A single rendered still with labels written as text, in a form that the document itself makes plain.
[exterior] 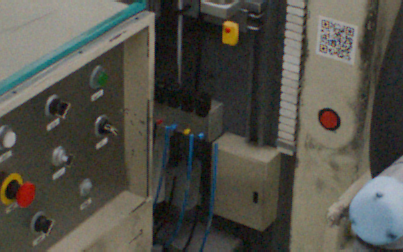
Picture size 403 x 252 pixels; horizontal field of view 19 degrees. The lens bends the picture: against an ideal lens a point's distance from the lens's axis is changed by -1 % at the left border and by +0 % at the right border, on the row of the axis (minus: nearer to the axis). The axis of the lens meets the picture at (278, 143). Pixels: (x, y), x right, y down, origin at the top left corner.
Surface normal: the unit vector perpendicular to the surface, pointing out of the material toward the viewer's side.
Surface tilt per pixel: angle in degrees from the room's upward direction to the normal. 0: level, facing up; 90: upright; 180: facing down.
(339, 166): 90
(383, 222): 83
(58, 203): 90
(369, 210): 83
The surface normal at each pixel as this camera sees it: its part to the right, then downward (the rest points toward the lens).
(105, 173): 0.87, 0.29
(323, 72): -0.49, 0.43
